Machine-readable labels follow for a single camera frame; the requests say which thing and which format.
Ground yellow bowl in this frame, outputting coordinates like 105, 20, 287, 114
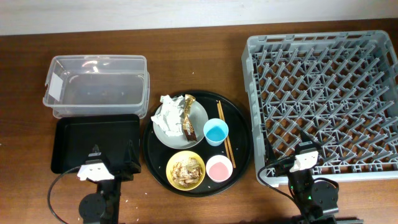
165, 151, 205, 191

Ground round black serving tray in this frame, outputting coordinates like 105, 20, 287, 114
142, 91, 252, 197

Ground brown snack wrapper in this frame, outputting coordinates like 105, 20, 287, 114
182, 94, 197, 142

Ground pink cup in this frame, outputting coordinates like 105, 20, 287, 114
206, 155, 233, 182

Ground black rectangular tray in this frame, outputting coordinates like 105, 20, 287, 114
51, 114, 140, 174

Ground wooden chopstick right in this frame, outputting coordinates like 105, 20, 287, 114
218, 101, 236, 169

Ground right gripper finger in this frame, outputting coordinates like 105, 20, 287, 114
264, 138, 275, 164
298, 130, 322, 151

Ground grey dishwasher rack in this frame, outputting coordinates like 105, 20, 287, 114
241, 30, 397, 187

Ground wooden chopstick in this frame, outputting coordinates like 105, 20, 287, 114
217, 101, 231, 160
218, 101, 236, 169

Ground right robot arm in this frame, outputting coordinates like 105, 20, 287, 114
257, 131, 339, 223

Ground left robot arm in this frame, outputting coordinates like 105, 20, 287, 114
77, 140, 141, 224

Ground clear plastic waste bin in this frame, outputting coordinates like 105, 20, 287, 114
42, 55, 150, 119

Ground wooden chopstick left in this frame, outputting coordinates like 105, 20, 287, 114
217, 101, 231, 160

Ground blue cup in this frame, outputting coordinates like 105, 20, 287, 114
203, 118, 229, 146

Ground white tissue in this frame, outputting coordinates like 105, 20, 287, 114
151, 95, 185, 137

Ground peanut shell food scraps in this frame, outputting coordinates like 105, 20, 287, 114
171, 157, 203, 188

